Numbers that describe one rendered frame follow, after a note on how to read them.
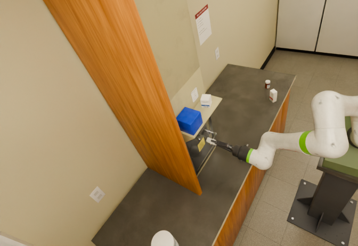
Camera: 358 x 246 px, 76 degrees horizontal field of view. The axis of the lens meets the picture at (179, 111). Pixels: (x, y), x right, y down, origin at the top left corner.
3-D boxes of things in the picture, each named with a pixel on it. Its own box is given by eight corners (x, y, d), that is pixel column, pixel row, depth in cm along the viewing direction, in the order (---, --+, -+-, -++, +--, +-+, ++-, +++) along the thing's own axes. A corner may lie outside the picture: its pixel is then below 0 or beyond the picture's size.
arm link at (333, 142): (354, 126, 92) (329, 128, 90) (358, 158, 91) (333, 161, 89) (318, 128, 110) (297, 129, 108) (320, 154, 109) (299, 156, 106)
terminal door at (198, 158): (194, 176, 160) (182, 142, 132) (215, 144, 175) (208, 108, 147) (195, 177, 160) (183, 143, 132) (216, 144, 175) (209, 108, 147)
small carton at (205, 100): (201, 107, 132) (200, 99, 128) (203, 101, 135) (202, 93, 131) (210, 107, 130) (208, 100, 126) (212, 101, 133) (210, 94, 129)
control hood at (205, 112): (180, 141, 131) (176, 131, 124) (208, 104, 147) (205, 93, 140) (197, 149, 125) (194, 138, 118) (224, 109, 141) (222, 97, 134)
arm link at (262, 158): (268, 171, 128) (269, 173, 137) (275, 150, 130) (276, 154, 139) (244, 162, 135) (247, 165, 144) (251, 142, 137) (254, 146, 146)
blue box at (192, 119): (178, 130, 124) (174, 119, 118) (188, 117, 129) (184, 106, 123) (193, 136, 119) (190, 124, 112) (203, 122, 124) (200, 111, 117)
